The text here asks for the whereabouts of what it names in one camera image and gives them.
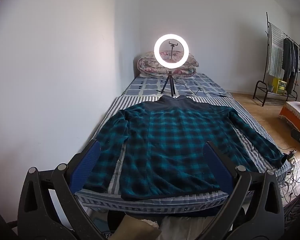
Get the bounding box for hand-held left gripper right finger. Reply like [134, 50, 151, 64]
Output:
[204, 141, 286, 240]

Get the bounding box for teal plaid fleece jacket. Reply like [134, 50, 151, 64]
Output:
[84, 95, 288, 202]

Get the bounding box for tangle of black cables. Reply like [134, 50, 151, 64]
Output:
[281, 149, 300, 205]

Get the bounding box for black clothes rack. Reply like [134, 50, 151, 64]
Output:
[252, 12, 300, 107]

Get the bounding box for black tripod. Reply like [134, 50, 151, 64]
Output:
[157, 70, 177, 96]

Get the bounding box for folded floral quilt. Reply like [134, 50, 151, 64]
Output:
[137, 51, 199, 78]

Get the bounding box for black ring light cable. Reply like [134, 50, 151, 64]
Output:
[175, 81, 226, 98]

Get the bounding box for blue checkered bedsheet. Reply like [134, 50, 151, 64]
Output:
[120, 72, 233, 99]

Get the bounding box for white ring light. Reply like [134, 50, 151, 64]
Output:
[154, 34, 190, 69]

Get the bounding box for yellow box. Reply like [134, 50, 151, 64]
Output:
[272, 77, 288, 95]

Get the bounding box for blue white striped blanket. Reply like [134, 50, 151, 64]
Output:
[75, 95, 290, 218]

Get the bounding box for dark hanging clothes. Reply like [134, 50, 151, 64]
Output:
[281, 37, 300, 94]

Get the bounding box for striped towel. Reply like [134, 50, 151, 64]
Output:
[267, 22, 285, 77]

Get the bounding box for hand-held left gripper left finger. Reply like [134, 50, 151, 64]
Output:
[17, 139, 108, 240]

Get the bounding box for bench with orange-trimmed cover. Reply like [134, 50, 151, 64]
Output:
[279, 100, 300, 133]

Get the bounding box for brown wooden headboard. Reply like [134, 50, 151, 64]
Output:
[133, 56, 140, 78]

